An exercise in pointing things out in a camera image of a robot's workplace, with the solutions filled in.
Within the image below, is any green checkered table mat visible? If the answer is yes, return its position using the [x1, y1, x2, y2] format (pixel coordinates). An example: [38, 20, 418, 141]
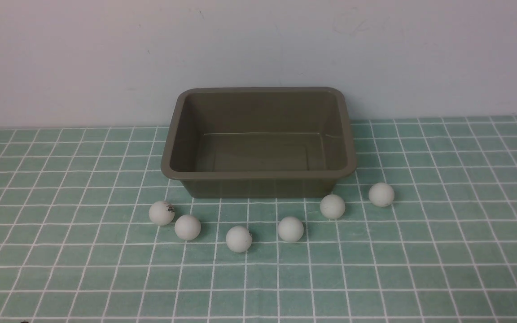
[0, 116, 517, 323]

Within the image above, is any white ping-pong ball speckled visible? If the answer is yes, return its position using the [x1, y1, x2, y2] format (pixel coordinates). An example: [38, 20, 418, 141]
[320, 194, 346, 219]

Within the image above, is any white ping-pong ball printed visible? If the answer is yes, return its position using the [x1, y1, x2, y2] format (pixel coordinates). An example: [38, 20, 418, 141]
[225, 226, 253, 253]

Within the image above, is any olive green plastic bin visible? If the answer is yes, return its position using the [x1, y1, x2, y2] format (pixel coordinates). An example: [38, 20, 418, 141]
[160, 87, 358, 198]

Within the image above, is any white ping-pong ball plain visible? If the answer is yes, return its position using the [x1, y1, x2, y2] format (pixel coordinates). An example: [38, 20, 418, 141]
[175, 214, 202, 241]

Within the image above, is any white ping-pong ball with logo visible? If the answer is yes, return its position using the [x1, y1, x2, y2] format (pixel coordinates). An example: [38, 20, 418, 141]
[149, 201, 175, 226]

